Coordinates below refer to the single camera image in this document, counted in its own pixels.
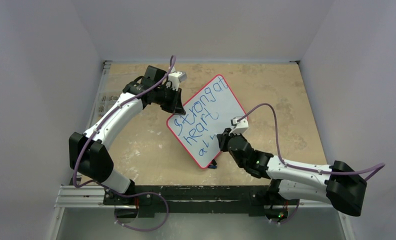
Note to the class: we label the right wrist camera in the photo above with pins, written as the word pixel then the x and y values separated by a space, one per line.
pixel 239 125

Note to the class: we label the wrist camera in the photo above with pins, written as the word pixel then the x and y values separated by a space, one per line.
pixel 175 78
pixel 239 125

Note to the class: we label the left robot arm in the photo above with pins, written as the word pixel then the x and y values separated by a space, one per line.
pixel 89 150

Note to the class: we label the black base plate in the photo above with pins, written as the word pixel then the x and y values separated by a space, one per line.
pixel 253 200

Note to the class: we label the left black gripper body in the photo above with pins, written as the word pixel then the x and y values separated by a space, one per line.
pixel 175 101

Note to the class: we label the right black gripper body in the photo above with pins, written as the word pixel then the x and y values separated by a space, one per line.
pixel 225 139

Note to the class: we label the clear plastic screw box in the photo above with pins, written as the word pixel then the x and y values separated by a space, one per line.
pixel 109 94

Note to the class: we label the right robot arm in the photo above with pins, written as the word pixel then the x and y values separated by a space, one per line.
pixel 336 184

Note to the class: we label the pink framed whiteboard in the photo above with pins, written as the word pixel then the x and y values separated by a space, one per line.
pixel 207 113

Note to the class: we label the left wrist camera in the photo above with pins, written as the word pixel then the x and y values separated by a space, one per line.
pixel 175 78

